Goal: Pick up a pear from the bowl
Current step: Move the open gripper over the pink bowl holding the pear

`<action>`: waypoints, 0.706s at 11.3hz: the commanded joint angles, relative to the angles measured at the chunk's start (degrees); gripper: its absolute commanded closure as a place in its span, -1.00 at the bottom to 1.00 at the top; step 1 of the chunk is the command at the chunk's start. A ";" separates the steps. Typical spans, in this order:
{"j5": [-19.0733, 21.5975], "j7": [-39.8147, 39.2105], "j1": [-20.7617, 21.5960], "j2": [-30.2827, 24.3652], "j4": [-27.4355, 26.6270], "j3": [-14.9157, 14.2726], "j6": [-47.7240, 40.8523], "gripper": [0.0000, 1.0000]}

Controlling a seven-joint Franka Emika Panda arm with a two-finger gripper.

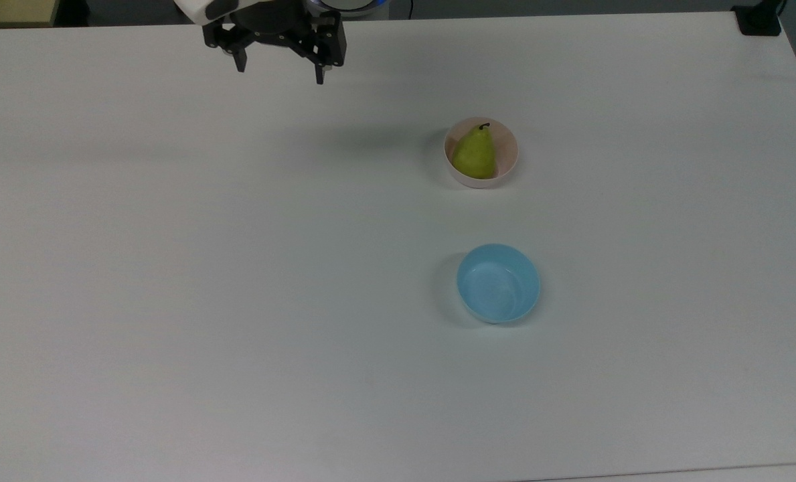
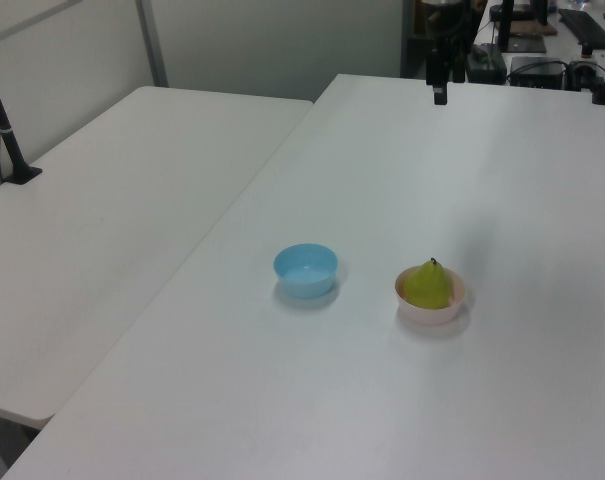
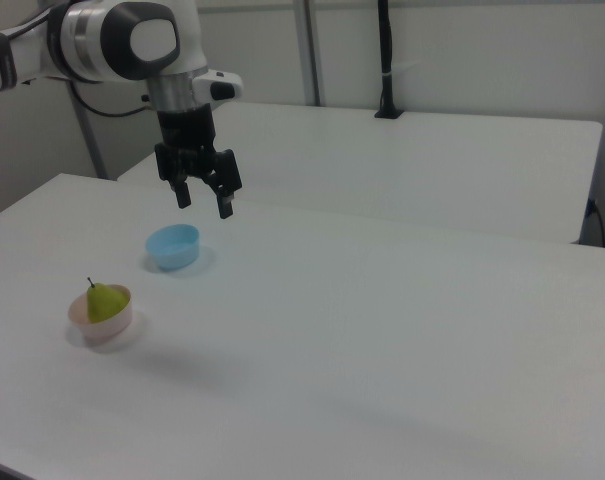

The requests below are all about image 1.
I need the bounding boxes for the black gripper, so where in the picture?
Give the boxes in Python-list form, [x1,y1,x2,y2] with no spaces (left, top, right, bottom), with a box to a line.
[203,0,347,86]

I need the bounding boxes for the beige wooden cabinet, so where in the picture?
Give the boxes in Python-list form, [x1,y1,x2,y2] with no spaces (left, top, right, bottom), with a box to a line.
[0,0,61,28]

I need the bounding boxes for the green pear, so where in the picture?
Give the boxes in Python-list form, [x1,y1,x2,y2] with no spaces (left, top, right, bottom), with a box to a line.
[452,123,497,180]

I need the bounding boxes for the black table clamp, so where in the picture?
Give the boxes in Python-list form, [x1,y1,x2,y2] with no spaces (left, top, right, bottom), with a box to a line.
[732,0,785,37]

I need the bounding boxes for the pink plastic bowl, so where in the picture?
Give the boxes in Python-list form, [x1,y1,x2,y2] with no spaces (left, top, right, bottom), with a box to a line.
[443,117,520,189]

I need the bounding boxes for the light blue plastic bowl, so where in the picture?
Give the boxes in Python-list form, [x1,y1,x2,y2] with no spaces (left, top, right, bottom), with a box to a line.
[456,243,542,325]

